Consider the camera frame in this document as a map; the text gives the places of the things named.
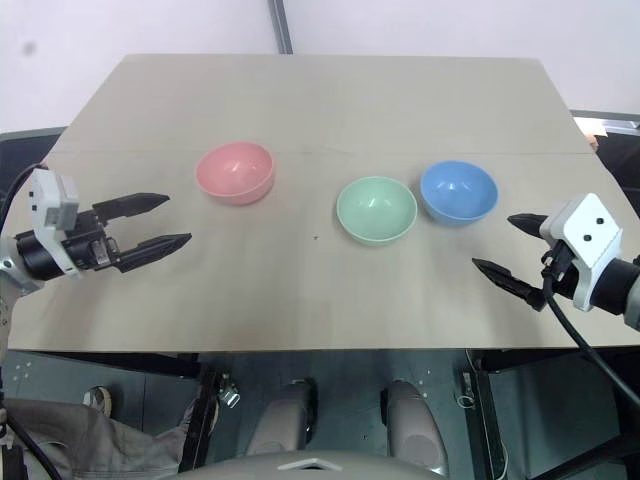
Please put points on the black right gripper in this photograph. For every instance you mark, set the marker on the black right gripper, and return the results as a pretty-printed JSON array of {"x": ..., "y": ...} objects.
[{"x": 561, "y": 272}]

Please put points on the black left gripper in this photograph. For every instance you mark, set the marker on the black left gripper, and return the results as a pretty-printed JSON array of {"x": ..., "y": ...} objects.
[{"x": 87, "y": 245}]

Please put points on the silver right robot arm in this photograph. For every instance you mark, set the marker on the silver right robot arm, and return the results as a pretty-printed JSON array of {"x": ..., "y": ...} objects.
[{"x": 617, "y": 287}]

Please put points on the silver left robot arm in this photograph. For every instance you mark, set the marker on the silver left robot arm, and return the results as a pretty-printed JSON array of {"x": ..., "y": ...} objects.
[{"x": 35, "y": 256}]

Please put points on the blue plastic bowl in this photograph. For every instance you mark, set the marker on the blue plastic bowl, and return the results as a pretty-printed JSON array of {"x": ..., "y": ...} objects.
[{"x": 457, "y": 187}]

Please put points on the pink plastic bowl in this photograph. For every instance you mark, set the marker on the pink plastic bowl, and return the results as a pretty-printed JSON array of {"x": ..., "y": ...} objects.
[{"x": 235, "y": 167}]

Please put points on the bystander in dark clothes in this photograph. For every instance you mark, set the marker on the bystander in dark clothes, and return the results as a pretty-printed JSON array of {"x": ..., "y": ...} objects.
[{"x": 622, "y": 165}]

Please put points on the green plastic bowl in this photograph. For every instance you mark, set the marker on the green plastic bowl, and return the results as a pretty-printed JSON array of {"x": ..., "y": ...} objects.
[{"x": 376, "y": 207}]

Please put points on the black table leg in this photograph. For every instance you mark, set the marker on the black table leg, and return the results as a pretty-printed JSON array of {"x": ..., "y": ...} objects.
[
  {"x": 487, "y": 415},
  {"x": 202, "y": 420}
]

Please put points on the person's white shoe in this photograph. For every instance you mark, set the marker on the person's white shoe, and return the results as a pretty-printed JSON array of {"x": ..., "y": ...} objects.
[{"x": 97, "y": 397}]

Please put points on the silver metal clip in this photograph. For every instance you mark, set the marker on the silver metal clip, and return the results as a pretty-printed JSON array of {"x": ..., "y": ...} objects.
[{"x": 229, "y": 396}]

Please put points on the grey right robot leg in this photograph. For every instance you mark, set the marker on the grey right robot leg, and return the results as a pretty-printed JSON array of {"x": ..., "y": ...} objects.
[{"x": 415, "y": 425}]

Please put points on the person's grey trouser leg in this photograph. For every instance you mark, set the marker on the person's grey trouser leg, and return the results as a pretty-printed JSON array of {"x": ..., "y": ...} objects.
[{"x": 85, "y": 442}]

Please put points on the grey robot torso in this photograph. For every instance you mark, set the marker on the grey robot torso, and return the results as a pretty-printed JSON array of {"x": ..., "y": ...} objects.
[{"x": 310, "y": 467}]

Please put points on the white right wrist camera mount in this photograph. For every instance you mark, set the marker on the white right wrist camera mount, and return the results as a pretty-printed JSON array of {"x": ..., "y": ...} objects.
[{"x": 587, "y": 235}]

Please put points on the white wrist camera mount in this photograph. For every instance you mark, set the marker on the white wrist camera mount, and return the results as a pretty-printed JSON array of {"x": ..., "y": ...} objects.
[
  {"x": 50, "y": 200},
  {"x": 587, "y": 235}
]

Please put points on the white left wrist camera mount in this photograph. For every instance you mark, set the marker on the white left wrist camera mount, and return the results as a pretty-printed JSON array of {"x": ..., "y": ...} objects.
[{"x": 50, "y": 200}]

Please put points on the grey metal rail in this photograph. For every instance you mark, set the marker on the grey metal rail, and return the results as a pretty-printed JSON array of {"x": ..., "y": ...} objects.
[{"x": 607, "y": 120}]

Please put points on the grey vertical post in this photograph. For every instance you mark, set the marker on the grey vertical post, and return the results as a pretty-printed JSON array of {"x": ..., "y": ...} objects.
[{"x": 281, "y": 25}]

